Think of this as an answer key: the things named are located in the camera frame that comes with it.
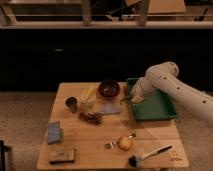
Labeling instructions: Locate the metal fork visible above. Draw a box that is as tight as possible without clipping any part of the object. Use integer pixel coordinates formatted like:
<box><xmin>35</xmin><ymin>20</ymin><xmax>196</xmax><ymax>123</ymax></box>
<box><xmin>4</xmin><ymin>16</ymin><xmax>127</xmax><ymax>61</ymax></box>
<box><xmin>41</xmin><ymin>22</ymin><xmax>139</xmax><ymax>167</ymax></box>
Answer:
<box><xmin>104</xmin><ymin>133</ymin><xmax>136</xmax><ymax>149</ymax></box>

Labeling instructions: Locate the green plastic tray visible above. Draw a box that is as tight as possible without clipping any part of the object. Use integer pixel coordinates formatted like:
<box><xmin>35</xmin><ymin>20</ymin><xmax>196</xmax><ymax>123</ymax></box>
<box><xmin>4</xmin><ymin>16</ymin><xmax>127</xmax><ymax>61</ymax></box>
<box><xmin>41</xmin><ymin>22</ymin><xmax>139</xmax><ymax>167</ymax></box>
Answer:
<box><xmin>125</xmin><ymin>77</ymin><xmax>179</xmax><ymax>122</ymax></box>

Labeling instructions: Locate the brown grape bunch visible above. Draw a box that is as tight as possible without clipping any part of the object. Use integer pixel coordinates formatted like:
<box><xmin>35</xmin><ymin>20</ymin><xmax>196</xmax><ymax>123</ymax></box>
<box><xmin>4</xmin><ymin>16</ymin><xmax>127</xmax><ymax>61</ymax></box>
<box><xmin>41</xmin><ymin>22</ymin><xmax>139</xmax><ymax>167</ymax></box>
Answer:
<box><xmin>79</xmin><ymin>112</ymin><xmax>102</xmax><ymax>125</ymax></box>

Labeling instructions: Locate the yellow potato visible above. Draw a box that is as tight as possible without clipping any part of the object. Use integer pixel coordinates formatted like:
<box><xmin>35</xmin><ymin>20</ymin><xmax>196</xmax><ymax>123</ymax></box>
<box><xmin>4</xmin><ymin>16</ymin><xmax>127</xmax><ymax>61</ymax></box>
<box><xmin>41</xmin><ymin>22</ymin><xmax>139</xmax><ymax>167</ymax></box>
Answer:
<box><xmin>118</xmin><ymin>136</ymin><xmax>132</xmax><ymax>151</ymax></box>

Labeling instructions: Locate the clear cup with corn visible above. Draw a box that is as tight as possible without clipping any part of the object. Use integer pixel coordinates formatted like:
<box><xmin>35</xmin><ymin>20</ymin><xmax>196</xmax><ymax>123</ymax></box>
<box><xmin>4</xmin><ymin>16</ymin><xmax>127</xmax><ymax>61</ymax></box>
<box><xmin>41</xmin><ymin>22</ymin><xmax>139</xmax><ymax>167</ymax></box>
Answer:
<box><xmin>80</xmin><ymin>87</ymin><xmax>96</xmax><ymax>109</ymax></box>

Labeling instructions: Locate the dark red bowl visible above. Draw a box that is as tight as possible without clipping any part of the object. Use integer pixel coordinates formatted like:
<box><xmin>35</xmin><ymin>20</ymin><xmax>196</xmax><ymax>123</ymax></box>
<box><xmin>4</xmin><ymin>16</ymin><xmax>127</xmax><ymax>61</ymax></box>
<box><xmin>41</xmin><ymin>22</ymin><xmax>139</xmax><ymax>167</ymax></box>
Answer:
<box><xmin>98</xmin><ymin>79</ymin><xmax>120</xmax><ymax>98</ymax></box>

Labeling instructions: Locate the metal cup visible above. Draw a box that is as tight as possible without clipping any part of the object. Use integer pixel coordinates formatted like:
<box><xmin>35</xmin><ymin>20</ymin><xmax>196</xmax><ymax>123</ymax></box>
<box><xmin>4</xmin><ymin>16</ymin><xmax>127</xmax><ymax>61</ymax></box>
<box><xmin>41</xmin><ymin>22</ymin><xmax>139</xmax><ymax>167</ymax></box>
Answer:
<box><xmin>65</xmin><ymin>97</ymin><xmax>78</xmax><ymax>113</ymax></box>

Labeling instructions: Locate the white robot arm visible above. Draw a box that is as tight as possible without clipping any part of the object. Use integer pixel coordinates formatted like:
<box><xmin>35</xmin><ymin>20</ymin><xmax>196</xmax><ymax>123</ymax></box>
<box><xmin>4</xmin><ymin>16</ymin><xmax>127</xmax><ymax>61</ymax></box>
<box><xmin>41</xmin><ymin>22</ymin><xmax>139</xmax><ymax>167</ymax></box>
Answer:
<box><xmin>131</xmin><ymin>61</ymin><xmax>213</xmax><ymax>126</ymax></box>

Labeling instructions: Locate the brown rectangular block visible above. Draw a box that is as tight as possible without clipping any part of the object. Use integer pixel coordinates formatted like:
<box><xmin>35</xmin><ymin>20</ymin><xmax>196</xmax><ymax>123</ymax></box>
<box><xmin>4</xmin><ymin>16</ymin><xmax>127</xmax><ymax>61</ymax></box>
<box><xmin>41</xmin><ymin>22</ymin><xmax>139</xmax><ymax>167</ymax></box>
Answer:
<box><xmin>49</xmin><ymin>148</ymin><xmax>76</xmax><ymax>164</ymax></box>

